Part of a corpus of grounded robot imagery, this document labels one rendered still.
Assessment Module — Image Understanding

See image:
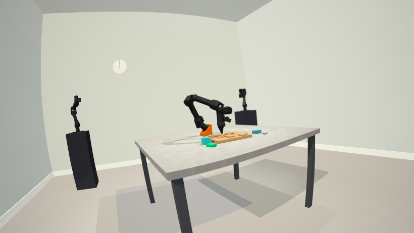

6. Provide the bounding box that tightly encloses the cyan cube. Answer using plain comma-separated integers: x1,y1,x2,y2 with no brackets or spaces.
201,137,211,145

